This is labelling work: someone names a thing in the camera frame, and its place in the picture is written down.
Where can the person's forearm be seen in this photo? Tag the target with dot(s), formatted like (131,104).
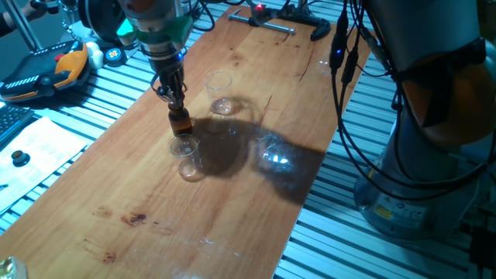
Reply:
(11,24)

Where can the black silver handheld device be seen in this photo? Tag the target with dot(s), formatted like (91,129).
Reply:
(44,4)

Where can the clear graduated glass beaker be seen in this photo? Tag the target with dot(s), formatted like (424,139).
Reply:
(190,170)

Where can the clamped metal frame post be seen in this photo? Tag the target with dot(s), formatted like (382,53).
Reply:
(303,4)

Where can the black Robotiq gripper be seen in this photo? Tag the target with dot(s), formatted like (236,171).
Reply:
(168,69)

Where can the white printed paper sheet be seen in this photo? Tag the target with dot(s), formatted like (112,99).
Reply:
(42,147)

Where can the grey metal frame bar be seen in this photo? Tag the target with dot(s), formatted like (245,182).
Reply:
(21,25)

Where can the black bottle cap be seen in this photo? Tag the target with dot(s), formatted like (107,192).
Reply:
(19,158)

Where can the green flange mount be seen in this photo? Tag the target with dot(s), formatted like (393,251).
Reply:
(178,29)

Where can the black computer keyboard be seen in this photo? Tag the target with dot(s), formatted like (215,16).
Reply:
(11,120)

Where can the amber glass bottle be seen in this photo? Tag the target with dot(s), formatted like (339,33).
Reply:
(181,124)

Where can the black orange teach pendant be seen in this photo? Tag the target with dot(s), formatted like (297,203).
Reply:
(38,73)

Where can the black C-clamp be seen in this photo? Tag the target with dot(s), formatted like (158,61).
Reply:
(321,27)

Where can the black round spool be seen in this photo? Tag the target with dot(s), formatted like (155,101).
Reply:
(97,19)

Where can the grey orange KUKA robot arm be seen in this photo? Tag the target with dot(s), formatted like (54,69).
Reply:
(426,31)

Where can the clear tapered cup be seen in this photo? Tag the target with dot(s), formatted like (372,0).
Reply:
(221,106)

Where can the person's hand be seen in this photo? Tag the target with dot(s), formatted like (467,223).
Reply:
(36,9)

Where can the varnished wooden board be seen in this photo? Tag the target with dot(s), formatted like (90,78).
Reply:
(135,186)

